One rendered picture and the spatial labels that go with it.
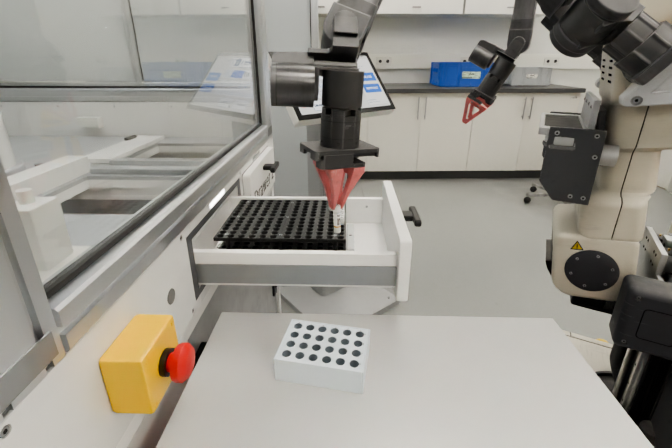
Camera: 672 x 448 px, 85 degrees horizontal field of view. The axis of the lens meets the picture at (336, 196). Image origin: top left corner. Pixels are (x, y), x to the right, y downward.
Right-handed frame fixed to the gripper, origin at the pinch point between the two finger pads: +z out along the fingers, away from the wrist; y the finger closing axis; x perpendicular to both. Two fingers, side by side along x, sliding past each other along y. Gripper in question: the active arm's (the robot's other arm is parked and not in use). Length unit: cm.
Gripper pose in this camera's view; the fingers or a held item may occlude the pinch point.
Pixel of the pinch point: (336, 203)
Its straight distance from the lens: 57.2
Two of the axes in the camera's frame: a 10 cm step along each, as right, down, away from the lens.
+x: 4.3, 3.3, -8.4
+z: -0.5, 9.4, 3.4
